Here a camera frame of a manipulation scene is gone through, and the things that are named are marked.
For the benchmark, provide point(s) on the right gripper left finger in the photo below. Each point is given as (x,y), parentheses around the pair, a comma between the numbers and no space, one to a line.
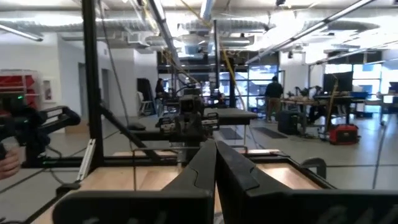
(140,207)

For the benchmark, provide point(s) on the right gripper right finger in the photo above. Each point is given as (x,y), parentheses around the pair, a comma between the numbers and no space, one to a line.
(311,207)

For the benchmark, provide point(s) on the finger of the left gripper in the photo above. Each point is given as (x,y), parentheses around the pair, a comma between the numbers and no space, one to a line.
(196,127)
(183,127)

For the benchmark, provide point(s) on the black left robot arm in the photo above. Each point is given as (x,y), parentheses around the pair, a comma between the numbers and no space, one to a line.
(191,104)

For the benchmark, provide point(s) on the gray desk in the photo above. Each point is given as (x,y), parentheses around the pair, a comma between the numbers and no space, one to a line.
(155,135)

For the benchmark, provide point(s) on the white chair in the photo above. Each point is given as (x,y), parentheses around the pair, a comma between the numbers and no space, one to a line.
(145,105)

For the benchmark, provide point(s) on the person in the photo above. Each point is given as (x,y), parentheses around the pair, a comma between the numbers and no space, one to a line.
(273,96)
(160,88)

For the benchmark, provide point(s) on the black floor mat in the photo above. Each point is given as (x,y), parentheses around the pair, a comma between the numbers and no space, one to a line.
(270,132)
(230,133)

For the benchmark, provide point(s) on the black desk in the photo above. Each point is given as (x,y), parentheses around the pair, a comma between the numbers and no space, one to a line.
(230,115)

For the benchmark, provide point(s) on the black table clamp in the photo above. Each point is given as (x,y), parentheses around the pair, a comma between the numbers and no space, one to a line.
(314,165)

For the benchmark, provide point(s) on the red case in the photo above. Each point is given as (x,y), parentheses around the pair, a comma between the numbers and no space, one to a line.
(343,134)

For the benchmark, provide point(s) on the black case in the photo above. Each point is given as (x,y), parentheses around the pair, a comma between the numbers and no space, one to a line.
(288,123)

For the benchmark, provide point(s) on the yellow pole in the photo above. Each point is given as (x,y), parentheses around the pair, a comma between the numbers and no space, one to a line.
(331,102)

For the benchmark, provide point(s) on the black monitor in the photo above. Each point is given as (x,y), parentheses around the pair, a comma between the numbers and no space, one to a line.
(338,81)

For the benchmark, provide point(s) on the person's hand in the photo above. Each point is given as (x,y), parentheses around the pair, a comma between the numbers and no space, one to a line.
(7,163)

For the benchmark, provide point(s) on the rack with red bins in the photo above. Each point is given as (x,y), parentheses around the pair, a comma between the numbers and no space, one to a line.
(18,87)

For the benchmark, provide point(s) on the white metal bracket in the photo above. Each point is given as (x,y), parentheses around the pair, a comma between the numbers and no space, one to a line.
(85,161)

